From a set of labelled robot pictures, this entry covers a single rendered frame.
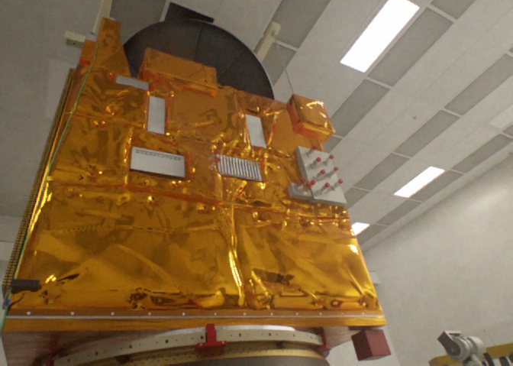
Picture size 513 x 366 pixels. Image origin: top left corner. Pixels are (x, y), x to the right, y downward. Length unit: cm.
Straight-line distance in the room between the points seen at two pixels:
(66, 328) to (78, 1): 359
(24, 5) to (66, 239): 341
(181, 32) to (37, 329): 271
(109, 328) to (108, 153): 89
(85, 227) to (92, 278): 24
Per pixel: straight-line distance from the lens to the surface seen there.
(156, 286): 169
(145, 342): 169
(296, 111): 301
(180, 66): 273
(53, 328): 165
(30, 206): 195
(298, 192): 237
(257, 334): 174
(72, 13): 461
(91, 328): 165
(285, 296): 196
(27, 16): 479
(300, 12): 461
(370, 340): 232
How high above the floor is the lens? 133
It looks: 38 degrees up
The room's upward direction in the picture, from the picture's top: 9 degrees counter-clockwise
